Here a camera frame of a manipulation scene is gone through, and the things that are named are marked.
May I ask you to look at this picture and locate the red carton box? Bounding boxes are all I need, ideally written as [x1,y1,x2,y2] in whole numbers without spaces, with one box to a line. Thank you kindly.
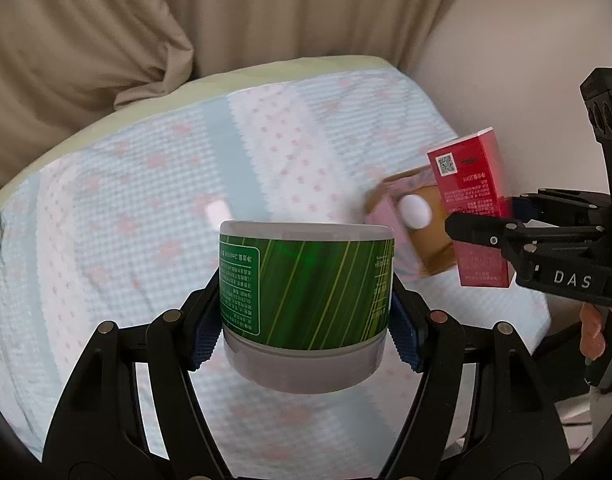
[428,128,513,288]

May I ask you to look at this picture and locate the green labelled jar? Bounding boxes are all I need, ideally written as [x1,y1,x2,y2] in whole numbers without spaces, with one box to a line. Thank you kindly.
[218,221,395,394]

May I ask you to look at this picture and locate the person's right hand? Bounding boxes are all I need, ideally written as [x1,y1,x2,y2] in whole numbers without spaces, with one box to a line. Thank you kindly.
[579,304,606,361]

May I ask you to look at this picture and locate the white lidded jar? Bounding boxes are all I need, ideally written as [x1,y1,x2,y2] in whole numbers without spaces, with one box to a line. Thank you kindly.
[397,194,433,230]

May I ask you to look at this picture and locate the cardboard box with pink lining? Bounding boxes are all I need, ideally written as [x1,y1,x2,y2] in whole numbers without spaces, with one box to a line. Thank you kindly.
[364,166,457,282]

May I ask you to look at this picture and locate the blue pink patterned tablecloth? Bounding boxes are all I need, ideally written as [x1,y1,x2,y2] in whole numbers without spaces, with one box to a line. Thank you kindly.
[0,58,551,479]

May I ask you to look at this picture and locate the beige curtain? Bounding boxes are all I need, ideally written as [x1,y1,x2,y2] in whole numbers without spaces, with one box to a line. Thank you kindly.
[0,0,455,188]

